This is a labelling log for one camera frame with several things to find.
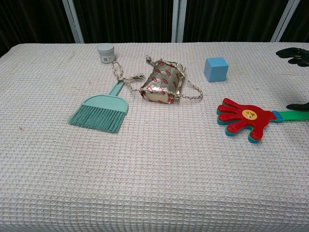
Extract small grey lidded jar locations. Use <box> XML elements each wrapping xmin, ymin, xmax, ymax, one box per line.
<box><xmin>97</xmin><ymin>44</ymin><xmax>116</xmax><ymax>64</ymax></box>

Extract beige braided rope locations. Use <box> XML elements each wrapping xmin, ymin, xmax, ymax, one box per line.
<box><xmin>111</xmin><ymin>55</ymin><xmax>204</xmax><ymax>101</ymax></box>

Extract red hand clapper green handle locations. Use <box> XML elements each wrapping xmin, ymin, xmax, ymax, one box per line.
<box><xmin>216</xmin><ymin>98</ymin><xmax>309</xmax><ymax>144</ymax></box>

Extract teal plastic hand brush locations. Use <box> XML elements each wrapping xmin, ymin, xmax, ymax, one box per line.
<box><xmin>70</xmin><ymin>79</ymin><xmax>129</xmax><ymax>134</ymax></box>

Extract grey metal partition post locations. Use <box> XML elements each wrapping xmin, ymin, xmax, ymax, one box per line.
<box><xmin>171</xmin><ymin>0</ymin><xmax>187</xmax><ymax>44</ymax></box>
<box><xmin>270</xmin><ymin>0</ymin><xmax>300</xmax><ymax>43</ymax></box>
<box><xmin>62</xmin><ymin>0</ymin><xmax>85</xmax><ymax>44</ymax></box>

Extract gold foil packet red print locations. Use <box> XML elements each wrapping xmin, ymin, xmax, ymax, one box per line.
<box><xmin>139</xmin><ymin>58</ymin><xmax>187</xmax><ymax>104</ymax></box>

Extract beige waffle-weave tablecloth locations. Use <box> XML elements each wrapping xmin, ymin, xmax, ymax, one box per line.
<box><xmin>0</xmin><ymin>43</ymin><xmax>309</xmax><ymax>232</ymax></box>

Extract light blue cube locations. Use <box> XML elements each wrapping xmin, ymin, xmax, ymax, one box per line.
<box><xmin>204</xmin><ymin>57</ymin><xmax>229</xmax><ymax>83</ymax></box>

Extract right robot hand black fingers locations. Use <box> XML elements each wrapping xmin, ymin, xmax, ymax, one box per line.
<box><xmin>276</xmin><ymin>47</ymin><xmax>309</xmax><ymax>112</ymax></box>

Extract dark pleated curtain panel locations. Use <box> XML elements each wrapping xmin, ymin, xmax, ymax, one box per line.
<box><xmin>74</xmin><ymin>0</ymin><xmax>175</xmax><ymax>44</ymax></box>
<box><xmin>183</xmin><ymin>0</ymin><xmax>289</xmax><ymax>44</ymax></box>
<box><xmin>281</xmin><ymin>0</ymin><xmax>309</xmax><ymax>44</ymax></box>
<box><xmin>0</xmin><ymin>0</ymin><xmax>74</xmax><ymax>58</ymax></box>

